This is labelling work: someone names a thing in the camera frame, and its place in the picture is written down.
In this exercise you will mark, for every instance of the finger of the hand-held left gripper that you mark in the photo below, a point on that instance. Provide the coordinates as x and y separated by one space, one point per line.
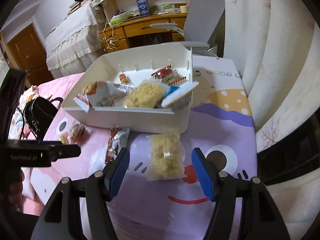
67 150

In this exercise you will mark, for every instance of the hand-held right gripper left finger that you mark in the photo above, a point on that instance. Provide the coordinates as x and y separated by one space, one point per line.
118 175

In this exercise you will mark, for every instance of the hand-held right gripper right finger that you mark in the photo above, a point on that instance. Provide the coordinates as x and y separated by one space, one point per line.
203 177

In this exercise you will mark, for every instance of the round nut cake packet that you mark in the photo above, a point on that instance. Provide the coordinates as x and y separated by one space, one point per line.
75 131

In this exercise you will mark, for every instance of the clear puffed snack packet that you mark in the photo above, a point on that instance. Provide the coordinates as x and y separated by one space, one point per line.
163 157

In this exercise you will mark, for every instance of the white plastic storage box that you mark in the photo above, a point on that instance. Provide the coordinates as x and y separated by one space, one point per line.
140 121

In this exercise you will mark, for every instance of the white red bread packet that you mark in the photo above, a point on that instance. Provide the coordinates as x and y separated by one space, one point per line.
105 95

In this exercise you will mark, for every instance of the yellow rice cake packet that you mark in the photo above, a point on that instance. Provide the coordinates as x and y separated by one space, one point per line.
145 95

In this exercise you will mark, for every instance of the white orange oat bar packet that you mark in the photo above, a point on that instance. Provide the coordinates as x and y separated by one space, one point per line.
178 96

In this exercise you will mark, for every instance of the small orange candy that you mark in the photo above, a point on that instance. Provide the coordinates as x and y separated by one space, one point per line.
123 78

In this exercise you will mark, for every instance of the blue snack packet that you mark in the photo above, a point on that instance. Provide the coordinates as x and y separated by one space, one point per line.
172 90

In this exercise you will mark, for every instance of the red white cookies packet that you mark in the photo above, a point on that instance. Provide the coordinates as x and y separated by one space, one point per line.
166 76

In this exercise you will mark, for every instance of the person's left hand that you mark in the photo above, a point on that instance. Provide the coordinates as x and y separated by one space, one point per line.
15 183

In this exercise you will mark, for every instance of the small yellow candy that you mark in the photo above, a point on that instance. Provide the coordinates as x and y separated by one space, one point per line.
63 139

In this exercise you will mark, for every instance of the brown chocolate snack packet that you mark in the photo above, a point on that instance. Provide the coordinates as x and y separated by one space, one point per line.
116 140

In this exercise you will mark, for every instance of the cartoon printed mat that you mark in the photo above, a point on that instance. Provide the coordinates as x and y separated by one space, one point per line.
225 120

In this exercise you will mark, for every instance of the pink quilt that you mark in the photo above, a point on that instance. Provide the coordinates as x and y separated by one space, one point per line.
62 82

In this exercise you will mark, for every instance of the wooden door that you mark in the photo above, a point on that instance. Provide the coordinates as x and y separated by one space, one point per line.
25 52

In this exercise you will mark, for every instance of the white lace cover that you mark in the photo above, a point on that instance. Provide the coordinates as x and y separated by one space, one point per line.
72 42

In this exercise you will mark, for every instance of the green tissue packet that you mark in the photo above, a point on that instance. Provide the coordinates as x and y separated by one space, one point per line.
116 21

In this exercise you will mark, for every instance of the white floral curtain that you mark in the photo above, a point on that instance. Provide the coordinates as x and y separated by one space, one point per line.
275 55

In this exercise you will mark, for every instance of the wooden desk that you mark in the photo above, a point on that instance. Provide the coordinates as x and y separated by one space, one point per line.
140 27

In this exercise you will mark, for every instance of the stack of books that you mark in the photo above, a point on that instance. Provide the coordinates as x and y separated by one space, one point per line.
75 7

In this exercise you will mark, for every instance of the wooden bookshelf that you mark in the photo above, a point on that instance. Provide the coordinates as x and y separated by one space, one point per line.
111 6

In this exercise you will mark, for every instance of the floral cloth bag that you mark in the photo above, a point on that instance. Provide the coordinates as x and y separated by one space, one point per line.
98 1

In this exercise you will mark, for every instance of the grey office chair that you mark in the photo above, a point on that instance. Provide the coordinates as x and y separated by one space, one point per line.
200 17

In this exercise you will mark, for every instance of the blue gift bag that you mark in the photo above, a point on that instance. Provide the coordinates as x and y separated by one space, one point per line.
142 6

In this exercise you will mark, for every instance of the yellow cup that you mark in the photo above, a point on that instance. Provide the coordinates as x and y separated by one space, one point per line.
184 9

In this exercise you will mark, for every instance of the green box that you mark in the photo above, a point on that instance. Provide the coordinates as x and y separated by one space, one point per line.
167 7

